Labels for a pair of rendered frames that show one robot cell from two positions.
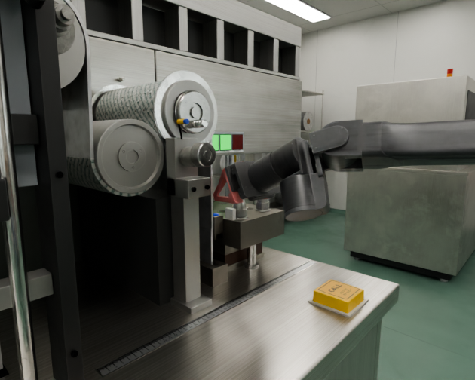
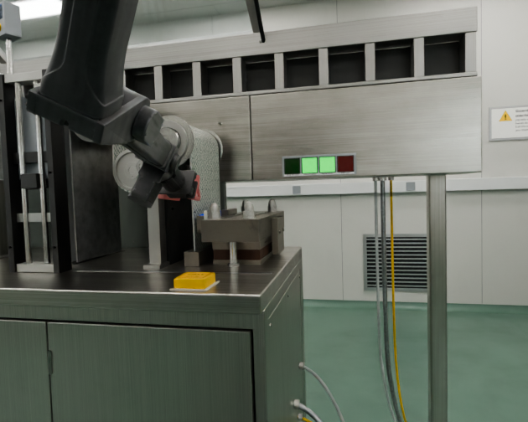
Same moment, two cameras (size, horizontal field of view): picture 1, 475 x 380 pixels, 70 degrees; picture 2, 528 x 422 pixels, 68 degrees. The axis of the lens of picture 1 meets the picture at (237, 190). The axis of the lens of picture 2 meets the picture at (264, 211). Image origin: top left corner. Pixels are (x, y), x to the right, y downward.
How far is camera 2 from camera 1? 1.06 m
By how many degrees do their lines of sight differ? 60
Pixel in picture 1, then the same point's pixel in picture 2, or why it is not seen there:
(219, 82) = (319, 107)
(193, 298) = (154, 262)
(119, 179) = (126, 182)
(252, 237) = (214, 234)
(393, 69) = not seen: outside the picture
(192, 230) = (153, 216)
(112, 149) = (122, 166)
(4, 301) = (40, 218)
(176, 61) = (270, 99)
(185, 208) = not seen: hidden behind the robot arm
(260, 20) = (385, 28)
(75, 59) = not seen: hidden behind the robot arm
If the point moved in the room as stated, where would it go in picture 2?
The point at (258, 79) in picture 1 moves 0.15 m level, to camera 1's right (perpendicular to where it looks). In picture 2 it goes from (380, 92) to (420, 80)
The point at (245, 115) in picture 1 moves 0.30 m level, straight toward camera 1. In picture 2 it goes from (359, 135) to (282, 131)
